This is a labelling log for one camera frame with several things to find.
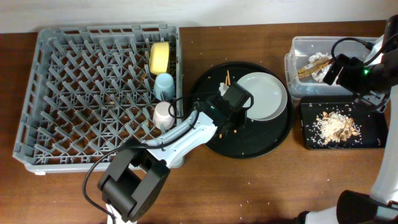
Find white round plate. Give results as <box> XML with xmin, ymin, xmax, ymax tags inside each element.
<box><xmin>238</xmin><ymin>72</ymin><xmax>288</xmax><ymax>121</ymax></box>

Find crumpled white paper napkin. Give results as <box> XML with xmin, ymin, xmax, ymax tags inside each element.
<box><xmin>308</xmin><ymin>52</ymin><xmax>333</xmax><ymax>82</ymax></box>

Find yellow bowl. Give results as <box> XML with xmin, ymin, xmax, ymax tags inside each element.
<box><xmin>149</xmin><ymin>42</ymin><xmax>170</xmax><ymax>75</ymax></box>

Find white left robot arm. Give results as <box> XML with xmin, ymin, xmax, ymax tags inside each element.
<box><xmin>82</xmin><ymin>93</ymin><xmax>254</xmax><ymax>223</ymax></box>

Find brown printed wrapper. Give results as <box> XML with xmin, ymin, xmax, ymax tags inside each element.
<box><xmin>297</xmin><ymin>57</ymin><xmax>333</xmax><ymax>78</ymax></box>

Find light blue plastic cup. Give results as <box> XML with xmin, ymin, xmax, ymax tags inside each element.
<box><xmin>154</xmin><ymin>73</ymin><xmax>175</xmax><ymax>101</ymax></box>

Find round black tray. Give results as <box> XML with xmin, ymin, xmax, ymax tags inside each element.
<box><xmin>191</xmin><ymin>62</ymin><xmax>294</xmax><ymax>159</ymax></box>

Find black rectangular tray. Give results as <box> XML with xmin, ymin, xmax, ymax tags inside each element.
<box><xmin>299</xmin><ymin>96</ymin><xmax>388</xmax><ymax>150</ymax></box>

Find rice and peanut shell scraps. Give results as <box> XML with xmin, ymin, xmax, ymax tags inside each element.
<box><xmin>305</xmin><ymin>108</ymin><xmax>363</xmax><ymax>149</ymax></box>

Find clear plastic bin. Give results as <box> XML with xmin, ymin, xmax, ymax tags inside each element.
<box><xmin>284</xmin><ymin>35</ymin><xmax>389</xmax><ymax>100</ymax></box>

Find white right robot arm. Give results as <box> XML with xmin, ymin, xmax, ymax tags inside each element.
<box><xmin>294</xmin><ymin>16</ymin><xmax>397</xmax><ymax>224</ymax></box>

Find grey plastic dishwasher rack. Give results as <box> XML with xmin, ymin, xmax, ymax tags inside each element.
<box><xmin>13</xmin><ymin>24</ymin><xmax>182</xmax><ymax>175</ymax></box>

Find pink plastic cup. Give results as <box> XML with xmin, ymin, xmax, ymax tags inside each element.
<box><xmin>153</xmin><ymin>101</ymin><xmax>175</xmax><ymax>130</ymax></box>

